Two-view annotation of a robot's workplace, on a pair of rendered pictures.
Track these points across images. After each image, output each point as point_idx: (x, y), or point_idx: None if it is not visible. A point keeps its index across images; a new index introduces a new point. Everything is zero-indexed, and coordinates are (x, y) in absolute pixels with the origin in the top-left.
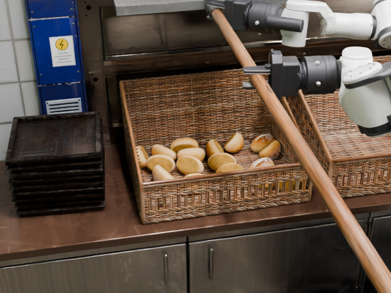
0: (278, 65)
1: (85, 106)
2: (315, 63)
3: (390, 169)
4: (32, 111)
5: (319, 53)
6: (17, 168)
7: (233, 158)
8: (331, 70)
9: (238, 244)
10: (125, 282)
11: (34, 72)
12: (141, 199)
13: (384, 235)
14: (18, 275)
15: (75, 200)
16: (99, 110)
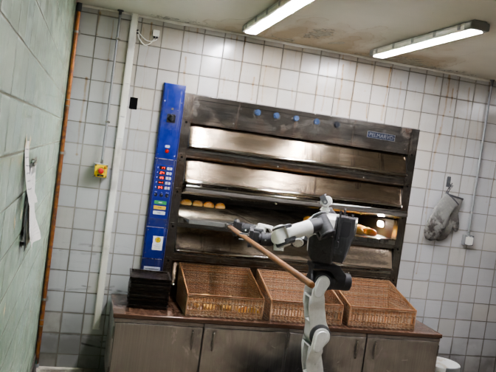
0: (252, 232)
1: None
2: (265, 233)
3: (298, 310)
4: None
5: (272, 266)
6: (134, 280)
7: None
8: (270, 236)
9: (226, 333)
10: (171, 344)
11: (142, 252)
12: (187, 301)
13: (295, 344)
14: (125, 328)
15: (155, 302)
16: None
